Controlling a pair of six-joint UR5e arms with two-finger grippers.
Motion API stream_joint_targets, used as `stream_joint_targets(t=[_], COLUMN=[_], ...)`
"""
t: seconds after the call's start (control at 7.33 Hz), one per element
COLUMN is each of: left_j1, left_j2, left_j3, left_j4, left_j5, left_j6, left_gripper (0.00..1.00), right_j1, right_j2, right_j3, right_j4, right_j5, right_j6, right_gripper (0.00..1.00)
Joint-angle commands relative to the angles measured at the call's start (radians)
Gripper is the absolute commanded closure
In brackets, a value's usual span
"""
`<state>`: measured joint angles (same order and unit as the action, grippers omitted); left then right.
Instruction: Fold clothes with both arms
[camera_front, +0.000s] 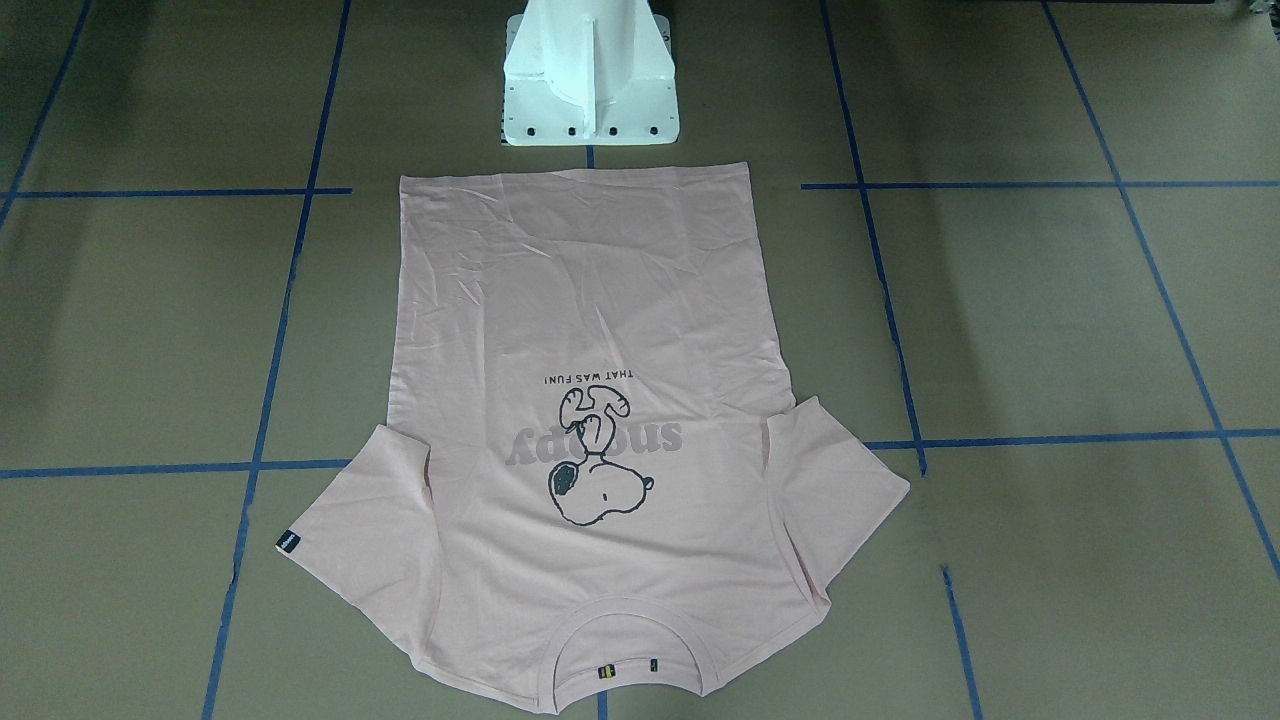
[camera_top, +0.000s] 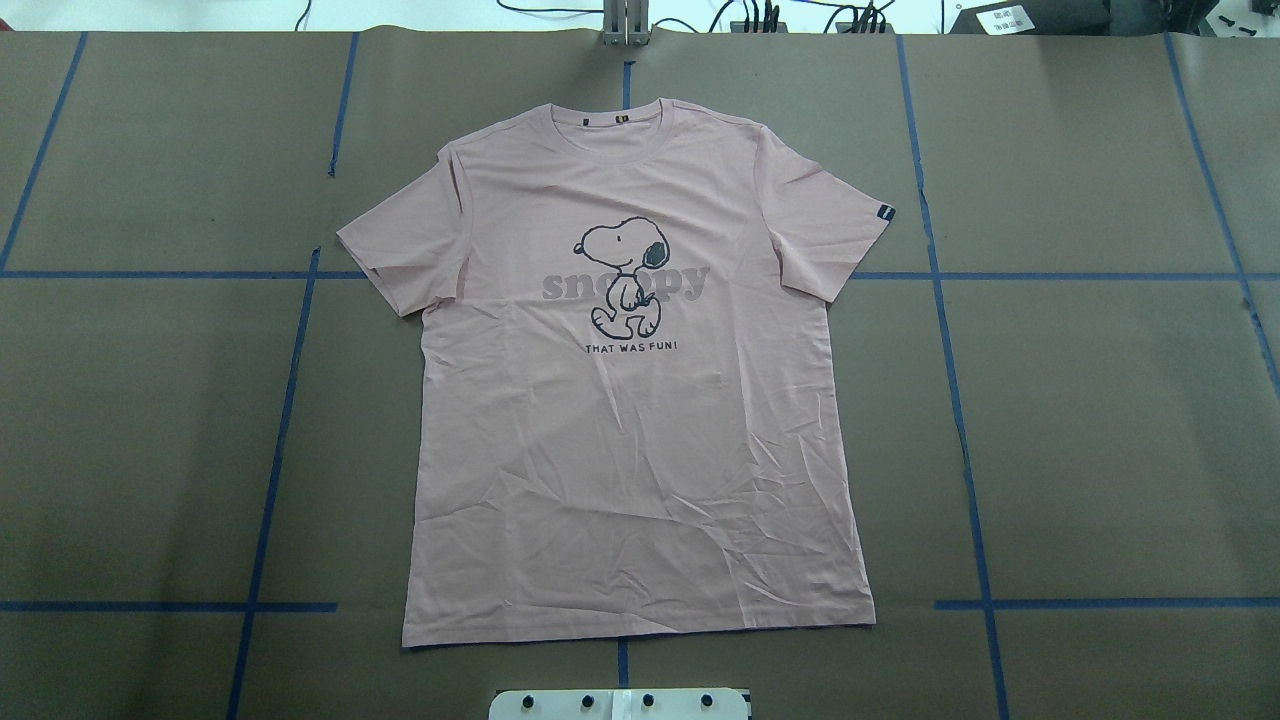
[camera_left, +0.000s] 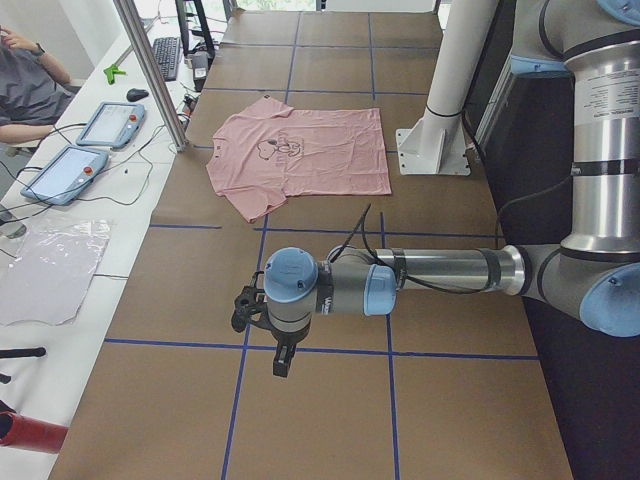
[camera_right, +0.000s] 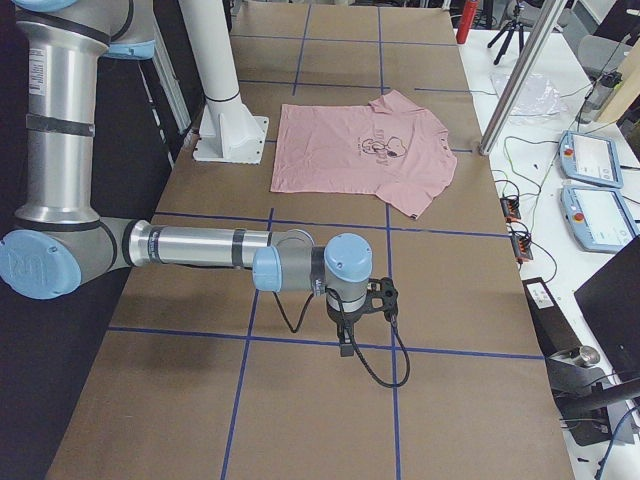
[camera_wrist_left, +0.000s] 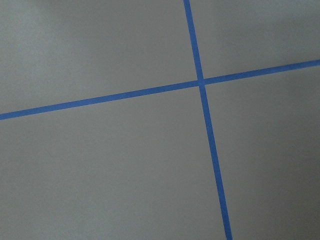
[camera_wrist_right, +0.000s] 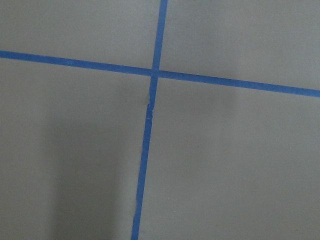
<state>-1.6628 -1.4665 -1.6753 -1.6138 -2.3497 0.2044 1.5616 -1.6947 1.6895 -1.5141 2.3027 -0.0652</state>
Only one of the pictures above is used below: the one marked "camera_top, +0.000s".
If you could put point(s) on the grey USB hub left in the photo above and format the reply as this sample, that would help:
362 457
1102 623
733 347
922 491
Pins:
756 18

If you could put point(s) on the aluminium frame post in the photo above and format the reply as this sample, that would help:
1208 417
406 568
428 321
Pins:
626 23

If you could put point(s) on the black box with label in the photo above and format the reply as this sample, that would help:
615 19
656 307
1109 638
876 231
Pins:
1052 18

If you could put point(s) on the pink Snoopy t-shirt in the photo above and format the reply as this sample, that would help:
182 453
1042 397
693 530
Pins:
629 414

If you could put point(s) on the grey USB hub right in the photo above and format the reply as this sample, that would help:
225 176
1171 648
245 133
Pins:
858 20

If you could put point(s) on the grey usb hub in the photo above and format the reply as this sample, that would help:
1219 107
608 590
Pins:
756 18
858 20

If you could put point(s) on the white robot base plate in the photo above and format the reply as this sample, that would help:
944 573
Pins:
624 703

